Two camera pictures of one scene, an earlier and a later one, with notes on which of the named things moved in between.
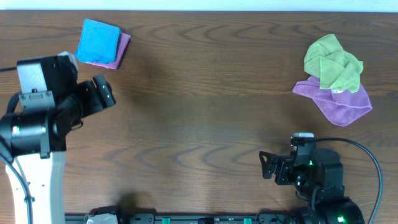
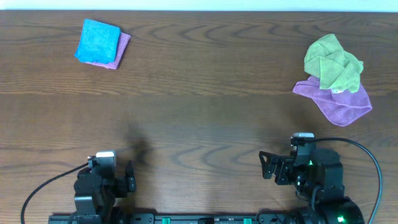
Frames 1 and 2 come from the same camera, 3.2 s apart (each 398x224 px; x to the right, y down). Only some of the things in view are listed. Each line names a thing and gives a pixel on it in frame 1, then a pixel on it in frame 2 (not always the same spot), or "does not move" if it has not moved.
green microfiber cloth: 336,69 does not move
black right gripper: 280,170 does not move
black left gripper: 104,91 -> 123,184
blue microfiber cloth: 98,43 does not move
